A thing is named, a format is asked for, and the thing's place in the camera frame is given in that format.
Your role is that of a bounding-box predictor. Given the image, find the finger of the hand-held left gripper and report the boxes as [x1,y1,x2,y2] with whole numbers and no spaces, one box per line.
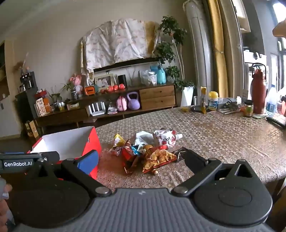
[0,151,60,162]

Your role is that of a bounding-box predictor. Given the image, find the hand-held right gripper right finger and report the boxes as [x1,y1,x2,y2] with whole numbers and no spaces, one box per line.
[171,147,261,197]

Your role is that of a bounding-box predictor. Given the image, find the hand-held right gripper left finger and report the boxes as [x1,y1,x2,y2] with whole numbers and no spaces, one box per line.
[28,150,113,198]

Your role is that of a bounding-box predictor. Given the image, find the red cardboard box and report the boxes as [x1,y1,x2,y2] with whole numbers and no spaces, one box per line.
[27,126,102,181]

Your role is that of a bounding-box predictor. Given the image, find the dark red small snack packet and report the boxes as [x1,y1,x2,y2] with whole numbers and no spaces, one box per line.
[109,146,123,157]

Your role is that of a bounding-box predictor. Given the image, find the white spouted drink pouch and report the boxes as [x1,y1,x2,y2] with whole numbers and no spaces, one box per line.
[154,129,184,149]

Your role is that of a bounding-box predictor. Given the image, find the red orange chips bag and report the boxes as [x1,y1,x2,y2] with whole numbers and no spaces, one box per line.
[142,148,178,175]

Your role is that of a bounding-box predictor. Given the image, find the yellow snack packet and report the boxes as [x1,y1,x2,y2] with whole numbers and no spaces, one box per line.
[114,133,127,148]

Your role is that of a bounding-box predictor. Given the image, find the brown foil snack bag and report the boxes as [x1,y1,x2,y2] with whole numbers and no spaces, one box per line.
[121,139,144,174]

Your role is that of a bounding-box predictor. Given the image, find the blue snack packet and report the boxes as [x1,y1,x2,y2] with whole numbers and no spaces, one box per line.
[131,145,146,154]

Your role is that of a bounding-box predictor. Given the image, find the white snack bag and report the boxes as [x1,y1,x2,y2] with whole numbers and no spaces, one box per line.
[134,131,158,149]

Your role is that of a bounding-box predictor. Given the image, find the person's left hand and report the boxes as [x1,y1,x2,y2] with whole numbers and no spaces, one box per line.
[0,177,14,226]

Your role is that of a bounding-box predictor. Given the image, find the brown cardboard box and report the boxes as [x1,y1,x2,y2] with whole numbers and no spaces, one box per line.
[23,120,39,137]

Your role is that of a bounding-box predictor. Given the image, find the orange white carton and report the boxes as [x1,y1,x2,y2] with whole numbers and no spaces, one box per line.
[36,97,51,117]

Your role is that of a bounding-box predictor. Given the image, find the white router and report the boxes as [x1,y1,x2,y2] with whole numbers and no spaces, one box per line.
[88,101,106,117]

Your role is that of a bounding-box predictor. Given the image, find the dark side cabinet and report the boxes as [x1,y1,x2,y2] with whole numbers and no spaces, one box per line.
[14,89,39,134]

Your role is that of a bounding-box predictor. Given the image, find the small printed carton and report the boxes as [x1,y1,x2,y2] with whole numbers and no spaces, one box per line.
[66,101,80,111]

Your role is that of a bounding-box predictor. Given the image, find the glass cup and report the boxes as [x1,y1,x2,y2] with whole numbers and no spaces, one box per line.
[193,95,205,112]

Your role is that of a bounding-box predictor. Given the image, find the small printed packet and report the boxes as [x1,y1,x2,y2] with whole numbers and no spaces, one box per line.
[107,102,118,115]

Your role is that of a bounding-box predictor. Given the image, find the small green plant vase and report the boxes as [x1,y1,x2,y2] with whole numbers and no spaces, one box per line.
[50,86,63,110]

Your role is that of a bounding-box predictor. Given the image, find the yellow lid white jar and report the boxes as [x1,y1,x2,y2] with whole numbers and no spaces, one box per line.
[208,91,219,111]

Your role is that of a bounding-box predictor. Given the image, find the potted plant white planter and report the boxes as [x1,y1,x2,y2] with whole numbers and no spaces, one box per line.
[154,16,195,107]

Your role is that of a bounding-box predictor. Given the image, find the pink small case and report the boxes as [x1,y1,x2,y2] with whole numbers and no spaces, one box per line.
[116,96,128,111]

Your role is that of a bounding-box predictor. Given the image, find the small black lid jar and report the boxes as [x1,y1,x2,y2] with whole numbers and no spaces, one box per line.
[243,100,254,117]

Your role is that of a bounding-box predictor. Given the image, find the purple kettlebell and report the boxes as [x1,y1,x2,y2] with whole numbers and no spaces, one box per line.
[127,91,141,110]

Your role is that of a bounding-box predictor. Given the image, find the wooden TV cabinet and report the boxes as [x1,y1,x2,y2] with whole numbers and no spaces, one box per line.
[33,82,178,132]

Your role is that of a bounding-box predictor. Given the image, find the black coffee machine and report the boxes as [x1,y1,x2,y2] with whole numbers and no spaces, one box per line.
[20,71,37,92]

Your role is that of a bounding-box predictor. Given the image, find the pink flower bouquet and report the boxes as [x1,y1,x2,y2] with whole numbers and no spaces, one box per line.
[68,74,83,94]

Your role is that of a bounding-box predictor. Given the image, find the teal spray bottle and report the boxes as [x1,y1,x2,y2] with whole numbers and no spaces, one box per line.
[150,63,167,84]

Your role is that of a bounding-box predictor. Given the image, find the dark red thermos bottle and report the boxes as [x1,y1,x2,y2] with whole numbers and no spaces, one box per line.
[250,63,268,115]

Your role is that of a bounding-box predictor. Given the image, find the clear plastic bag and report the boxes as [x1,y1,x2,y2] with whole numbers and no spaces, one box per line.
[140,70,158,86]

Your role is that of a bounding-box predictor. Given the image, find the clear plastic water bottle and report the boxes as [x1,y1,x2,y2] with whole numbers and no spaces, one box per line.
[265,85,278,117]

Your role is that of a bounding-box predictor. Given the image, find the black television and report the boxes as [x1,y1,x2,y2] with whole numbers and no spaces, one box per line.
[93,57,161,73]

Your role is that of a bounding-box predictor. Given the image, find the white standing air conditioner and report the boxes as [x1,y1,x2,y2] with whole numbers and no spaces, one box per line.
[183,0,215,99]

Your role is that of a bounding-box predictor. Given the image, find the yellow curtain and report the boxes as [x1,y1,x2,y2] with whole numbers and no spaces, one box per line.
[207,0,229,99]

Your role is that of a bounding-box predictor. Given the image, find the floral cloth cover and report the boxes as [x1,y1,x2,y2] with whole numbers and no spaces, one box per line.
[80,19,158,74]

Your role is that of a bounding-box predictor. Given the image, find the tan curved object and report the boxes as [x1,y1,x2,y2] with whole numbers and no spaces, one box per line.
[272,20,286,38]

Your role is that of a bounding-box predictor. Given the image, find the photo frame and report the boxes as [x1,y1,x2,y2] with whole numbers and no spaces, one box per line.
[94,74,115,88]

